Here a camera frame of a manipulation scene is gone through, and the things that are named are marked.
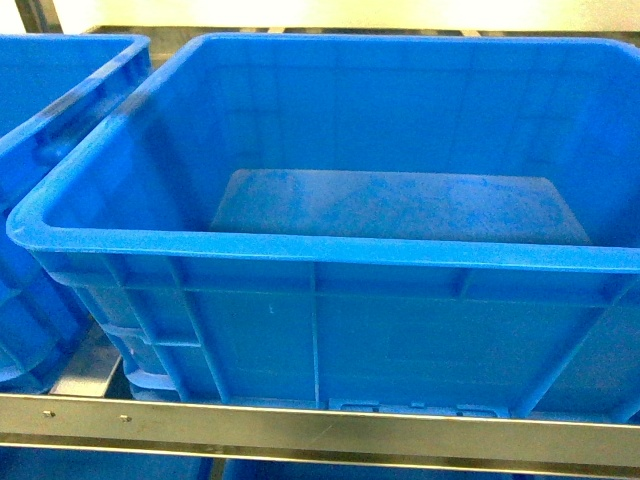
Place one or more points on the blue crate lower left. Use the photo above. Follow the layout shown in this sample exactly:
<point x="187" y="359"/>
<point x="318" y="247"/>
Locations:
<point x="34" y="463"/>

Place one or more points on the stainless steel shelf rack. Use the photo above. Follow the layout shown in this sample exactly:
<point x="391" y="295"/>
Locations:
<point x="320" y="430"/>

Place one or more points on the blue crate lower right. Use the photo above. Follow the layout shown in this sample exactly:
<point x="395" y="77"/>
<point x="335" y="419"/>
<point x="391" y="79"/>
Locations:
<point x="281" y="469"/>

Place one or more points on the blue crate upper right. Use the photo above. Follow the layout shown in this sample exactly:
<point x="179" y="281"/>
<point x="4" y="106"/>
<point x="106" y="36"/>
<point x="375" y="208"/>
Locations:
<point x="350" y="250"/>

